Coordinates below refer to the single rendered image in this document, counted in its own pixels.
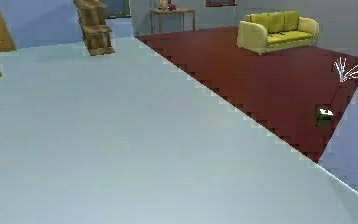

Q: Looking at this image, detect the brown wooden side table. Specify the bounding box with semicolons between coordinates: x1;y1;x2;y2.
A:
149;8;197;34

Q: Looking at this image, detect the brown wooden shelf unit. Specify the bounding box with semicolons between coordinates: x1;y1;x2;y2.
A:
72;0;116;57

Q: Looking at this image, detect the yellow sofa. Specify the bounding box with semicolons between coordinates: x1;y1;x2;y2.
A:
236;9;320;56

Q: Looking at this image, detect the dark green box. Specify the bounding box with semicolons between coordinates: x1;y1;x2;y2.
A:
315;106;335;128

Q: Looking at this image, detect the white twig plant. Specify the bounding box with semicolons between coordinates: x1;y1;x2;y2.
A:
333;56;358;84

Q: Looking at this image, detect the framed wall picture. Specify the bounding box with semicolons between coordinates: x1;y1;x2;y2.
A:
205;0;237;8

